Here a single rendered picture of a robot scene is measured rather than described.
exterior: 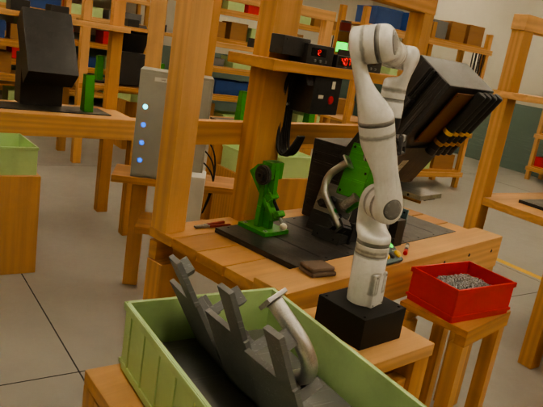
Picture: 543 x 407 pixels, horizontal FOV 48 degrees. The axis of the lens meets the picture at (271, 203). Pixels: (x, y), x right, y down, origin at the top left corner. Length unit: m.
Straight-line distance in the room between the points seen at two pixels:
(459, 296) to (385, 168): 0.68
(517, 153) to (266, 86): 10.49
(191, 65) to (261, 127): 0.43
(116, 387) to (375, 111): 0.89
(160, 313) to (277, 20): 1.27
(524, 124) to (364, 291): 11.02
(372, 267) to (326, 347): 0.30
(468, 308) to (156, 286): 1.10
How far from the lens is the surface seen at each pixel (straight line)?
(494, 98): 2.44
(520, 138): 12.59
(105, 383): 1.48
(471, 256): 2.78
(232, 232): 2.24
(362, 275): 1.67
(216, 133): 2.34
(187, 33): 2.08
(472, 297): 2.14
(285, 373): 1.05
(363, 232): 1.64
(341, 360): 1.43
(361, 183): 2.33
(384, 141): 1.53
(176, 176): 2.15
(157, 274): 2.26
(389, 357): 1.67
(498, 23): 13.25
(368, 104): 1.51
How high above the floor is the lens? 1.58
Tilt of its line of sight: 14 degrees down
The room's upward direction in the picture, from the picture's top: 9 degrees clockwise
